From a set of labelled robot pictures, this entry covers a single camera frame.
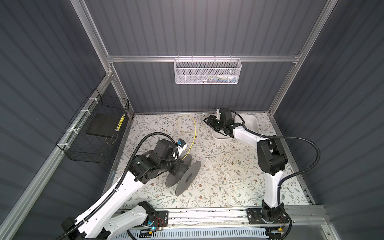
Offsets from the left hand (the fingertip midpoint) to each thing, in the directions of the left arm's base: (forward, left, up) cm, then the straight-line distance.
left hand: (181, 161), depth 71 cm
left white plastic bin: (+20, -24, -9) cm, 33 cm away
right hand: (+31, -16, -6) cm, 35 cm away
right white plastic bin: (+42, -53, -19) cm, 70 cm away
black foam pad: (+18, +39, +8) cm, 43 cm away
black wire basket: (+12, +44, +6) cm, 46 cm away
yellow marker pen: (+21, +32, +6) cm, 39 cm away
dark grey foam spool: (-8, -2, +2) cm, 9 cm away
